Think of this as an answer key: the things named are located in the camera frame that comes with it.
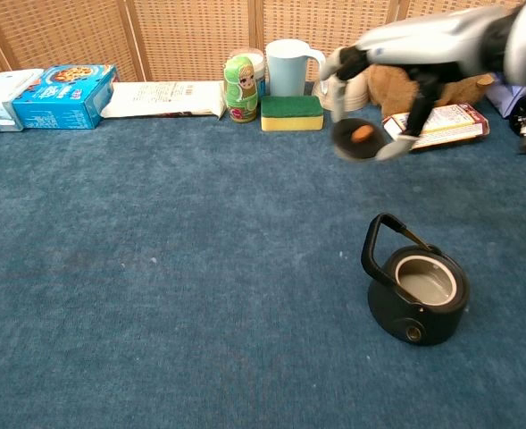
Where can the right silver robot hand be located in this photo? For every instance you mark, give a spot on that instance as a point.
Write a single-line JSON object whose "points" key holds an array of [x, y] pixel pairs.
{"points": [[432, 44]]}

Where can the black lid with orange knob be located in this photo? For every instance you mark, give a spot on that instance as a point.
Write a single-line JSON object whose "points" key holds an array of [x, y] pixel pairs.
{"points": [[356, 143]]}

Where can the white plastic lidded container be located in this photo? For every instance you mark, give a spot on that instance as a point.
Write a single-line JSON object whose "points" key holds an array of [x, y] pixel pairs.
{"points": [[259, 67]]}

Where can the black teapot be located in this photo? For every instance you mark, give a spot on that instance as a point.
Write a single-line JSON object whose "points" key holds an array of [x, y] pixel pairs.
{"points": [[419, 313]]}

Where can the brown plush toy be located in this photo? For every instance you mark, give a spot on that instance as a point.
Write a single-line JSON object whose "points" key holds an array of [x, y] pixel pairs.
{"points": [[392, 94]]}

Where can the brown white snack box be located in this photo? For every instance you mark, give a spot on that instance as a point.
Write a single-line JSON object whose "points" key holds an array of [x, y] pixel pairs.
{"points": [[454, 125]]}

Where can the lavender tissue pack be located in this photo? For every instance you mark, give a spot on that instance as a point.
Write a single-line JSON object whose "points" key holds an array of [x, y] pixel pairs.
{"points": [[503, 98]]}

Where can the beige upturned bowl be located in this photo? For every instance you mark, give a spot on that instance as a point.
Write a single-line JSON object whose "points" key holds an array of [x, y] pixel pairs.
{"points": [[358, 96]]}

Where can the green yellow sponge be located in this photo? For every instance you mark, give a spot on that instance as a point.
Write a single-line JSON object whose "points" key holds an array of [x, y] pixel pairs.
{"points": [[291, 114]]}

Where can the small green bottle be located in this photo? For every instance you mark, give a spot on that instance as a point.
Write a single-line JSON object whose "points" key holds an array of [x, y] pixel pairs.
{"points": [[241, 91]]}

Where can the woven bamboo folding screen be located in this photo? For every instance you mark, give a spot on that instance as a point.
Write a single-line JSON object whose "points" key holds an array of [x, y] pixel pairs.
{"points": [[186, 36]]}

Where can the white flat plastic package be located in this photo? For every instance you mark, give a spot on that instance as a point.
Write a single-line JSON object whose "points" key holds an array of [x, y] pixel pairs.
{"points": [[164, 99]]}

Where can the blue table cloth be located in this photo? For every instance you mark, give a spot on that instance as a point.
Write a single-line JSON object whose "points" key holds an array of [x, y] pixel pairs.
{"points": [[177, 268]]}

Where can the blue cookie box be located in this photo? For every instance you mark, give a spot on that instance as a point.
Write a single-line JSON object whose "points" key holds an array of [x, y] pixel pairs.
{"points": [[61, 100]]}

